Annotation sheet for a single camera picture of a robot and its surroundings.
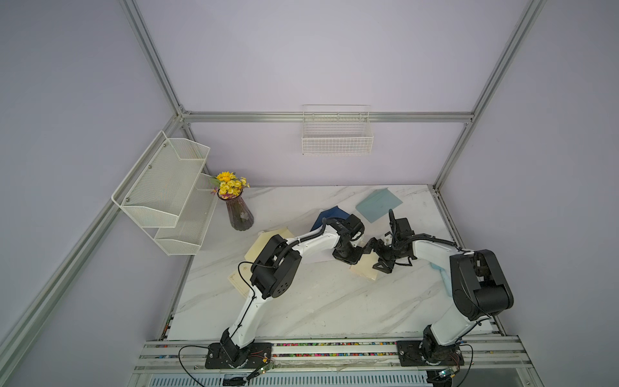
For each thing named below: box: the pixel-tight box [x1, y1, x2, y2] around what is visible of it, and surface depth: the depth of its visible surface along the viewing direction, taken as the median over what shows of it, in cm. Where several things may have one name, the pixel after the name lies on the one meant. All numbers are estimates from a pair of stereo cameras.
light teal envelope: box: [355, 187, 403, 224], surface depth 117 cm
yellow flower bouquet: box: [209, 170, 251, 200], surface depth 90 cm
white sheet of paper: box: [297, 249, 351, 272], surface depth 95 cm
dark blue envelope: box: [309, 205, 351, 232], surface depth 113 cm
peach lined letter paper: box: [349, 249, 380, 281], surface depth 92 cm
